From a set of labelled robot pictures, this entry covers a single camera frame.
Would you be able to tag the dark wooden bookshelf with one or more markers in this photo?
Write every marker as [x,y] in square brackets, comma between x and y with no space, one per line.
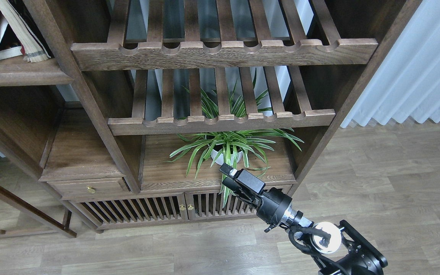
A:
[125,78]

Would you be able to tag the white pleated curtain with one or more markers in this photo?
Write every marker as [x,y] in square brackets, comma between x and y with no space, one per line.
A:
[406,86]

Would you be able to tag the wooden drawer with brass knob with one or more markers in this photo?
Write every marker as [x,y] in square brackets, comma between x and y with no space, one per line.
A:
[90,188]

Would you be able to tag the dark maroon cover book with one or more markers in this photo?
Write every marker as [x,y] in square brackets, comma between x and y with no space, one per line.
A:
[33,49]

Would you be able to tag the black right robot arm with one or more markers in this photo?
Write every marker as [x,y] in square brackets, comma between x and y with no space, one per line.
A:
[336,249]

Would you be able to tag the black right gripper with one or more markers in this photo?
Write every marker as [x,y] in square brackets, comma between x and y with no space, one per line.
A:
[272,206]

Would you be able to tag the right slatted cabinet door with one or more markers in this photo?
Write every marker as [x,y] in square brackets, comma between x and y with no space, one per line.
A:
[209,205]

